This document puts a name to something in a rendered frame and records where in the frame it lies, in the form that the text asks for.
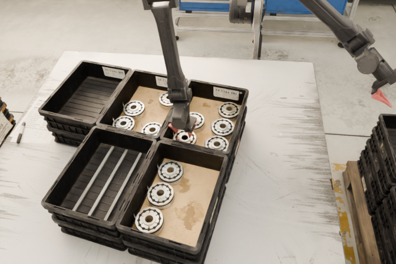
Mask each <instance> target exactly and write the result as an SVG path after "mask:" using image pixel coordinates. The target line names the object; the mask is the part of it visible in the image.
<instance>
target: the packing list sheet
mask: <svg viewBox="0 0 396 264"><path fill-rule="evenodd" d="M46 99H47V98H44V97H38V98H37V100H36V101H34V103H33V105H32V107H31V108H30V109H29V111H28V112H27V113H26V115H25V116H24V117H23V119H22V120H21V121H20V123H19V124H18V125H17V127H16V128H15V130H14V131H13V132H12V134H11V135H10V137H13V138H12V140H11V141H12V142H17V138H18V134H19V131H20V129H21V126H22V123H23V122H25V123H26V125H25V128H24V132H23V134H22V138H21V141H20V142H23V143H43V144H49V143H50V142H51V140H52V138H53V136H52V135H51V134H52V132H50V131H48V129H47V122H46V121H44V116H41V115H40V114H39V112H38V109H39V108H40V106H41V105H42V104H43V103H44V102H45V100H46Z"/></svg>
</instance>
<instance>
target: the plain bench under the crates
mask: <svg viewBox="0 0 396 264"><path fill-rule="evenodd" d="M179 58H180V63H181V68H182V71H183V74H184V75H185V78H187V79H188V80H190V79H194V80H200V81H207V82H211V83H217V84H223V85H230V86H234V87H240V88H246V89H248V90H249V96H248V99H247V103H246V106H247V114H246V118H245V121H246V124H245V128H244V131H243V134H242V138H241V141H240V144H239V148H238V151H237V154H236V158H235V162H234V164H233V168H232V172H231V174H230V178H229V181H228V183H226V184H225V186H226V191H225V195H224V198H223V201H222V205H221V208H220V212H219V215H218V218H217V222H216V225H215V228H214V231H213V235H212V239H211V241H210V245H209V249H208V251H207V255H206V258H205V262H204V264H346V260H345V253H344V246H343V242H342V235H341V228H340V224H339V217H338V210H337V206H336V199H335V192H334V185H333V181H332V174H331V167H330V163H329V156H328V149H327V145H326V138H325V131H324V124H323V119H322V113H321V106H320V102H319V94H318V88H317V83H316V77H315V70H314V64H313V63H312V62H299V61H275V60H250V59H236V58H212V57H187V56H179ZM81 60H88V61H94V62H100V63H105V64H111V65H117V66H121V67H127V68H131V69H132V70H134V69H138V70H144V71H151V72H157V73H161V74H167V71H166V66H165V63H164V57H163V55H148V54H123V53H110V52H85V51H64V52H63V53H62V55H61V56H60V58H59V60H58V61H57V63H56V64H55V66H54V67H53V69H52V70H51V72H50V73H49V75H48V77H47V78H46V79H45V81H44V82H43V84H42V86H41V87H40V89H39V90H38V92H37V93H36V95H35V96H34V98H33V99H32V101H31V102H30V104H29V105H28V107H27V108H26V110H25V111H24V113H23V114H22V116H21V118H20V119H19V120H18V122H17V123H16V125H15V127H14V129H13V130H12V131H11V133H10V135H11V134H12V132H13V131H14V130H15V128H16V127H17V125H18V124H19V123H20V121H21V120H22V119H23V117H24V116H25V115H26V113H27V112H28V111H29V109H30V108H31V107H32V105H33V103H34V101H36V100H37V98H38V97H44V98H48V97H49V96H50V95H51V94H52V93H53V92H54V90H55V89H56V88H57V87H58V86H59V85H60V84H61V83H62V81H63V80H64V79H65V78H66V77H67V75H68V74H69V73H70V72H71V71H72V70H73V69H74V68H75V66H76V65H77V64H78V63H79V62H80V61H81ZM10 135H9V136H8V137H7V138H6V140H5V141H4V143H3V145H2V146H1V148H0V264H161V263H157V262H153V261H151V260H148V259H144V258H141V257H138V256H135V255H131V254H129V252H128V248H127V250H125V251H120V250H116V249H113V248H110V247H107V246H103V245H100V244H98V243H94V242H90V241H88V240H85V239H81V238H78V237H75V236H72V235H68V234H66V233H63V232H62V231H61V227H59V226H58V224H56V223H54V221H53V220H52V219H51V216H52V214H50V213H48V210H46V209H44V208H43V206H42V205H41V200H42V199H43V198H44V196H45V195H46V193H47V192H48V190H49V189H50V187H51V186H52V185H53V183H54V182H55V181H56V179H57V177H58V176H59V175H60V173H61V172H62V170H63V169H64V167H65V166H66V165H67V163H68V162H69V160H70V159H71V157H72V156H73V154H74V153H75V152H76V150H77V147H73V146H68V145H65V144H60V143H56V142H55V141H54V139H55V137H53V138H52V140H51V142H50V143H49V144H43V143H23V142H20V143H19V144H17V143H16V142H12V141H11V140H12V138H13V137H10Z"/></svg>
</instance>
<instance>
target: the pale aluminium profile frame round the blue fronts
mask: <svg viewBox="0 0 396 264"><path fill-rule="evenodd" d="M358 2H359V0H353V2H352V3H348V2H347V3H346V7H345V11H344V12H345V17H346V18H347V19H349V20H351V21H353V18H354V15H355V11H356V9H357V6H358ZM350 6H351V9H350V8H349V7H350ZM176 10H177V8H172V18H173V25H174V31H175V35H177V31H184V32H214V33H230V34H255V30H253V29H252V28H221V27H189V26H180V25H178V23H179V19H180V17H199V18H229V12H194V11H180V10H179V7H178V10H177V11H176ZM265 19H269V20H288V21H320V20H319V19H318V18H317V17H316V16H314V15H288V14H274V13H270V14H265V15H264V17H263V20H265ZM261 34H262V35H291V36H307V37H336V36H335V35H334V33H333V32H332V31H302V30H285V29H263V28H262V32H261ZM178 39H179V37H178V36H176V40H178Z"/></svg>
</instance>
